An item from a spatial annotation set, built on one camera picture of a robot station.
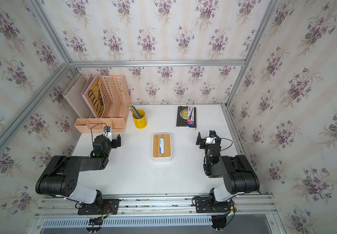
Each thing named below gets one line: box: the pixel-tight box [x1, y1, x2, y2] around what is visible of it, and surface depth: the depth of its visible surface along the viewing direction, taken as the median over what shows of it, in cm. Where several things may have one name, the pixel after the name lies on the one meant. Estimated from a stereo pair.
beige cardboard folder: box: [62, 73, 92, 119], surface depth 93 cm
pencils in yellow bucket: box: [127, 103, 142, 119], surface depth 100 cm
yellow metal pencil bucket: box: [131, 109, 148, 130], surface depth 105 cm
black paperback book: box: [175, 105, 197, 130], surface depth 113 cm
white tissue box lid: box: [151, 133, 172, 159], surface depth 92 cm
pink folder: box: [80, 73, 100, 119], surface depth 92 cm
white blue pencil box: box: [187, 106, 195, 128], surface depth 110 cm
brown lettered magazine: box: [86, 76, 105, 118], surface depth 100 cm
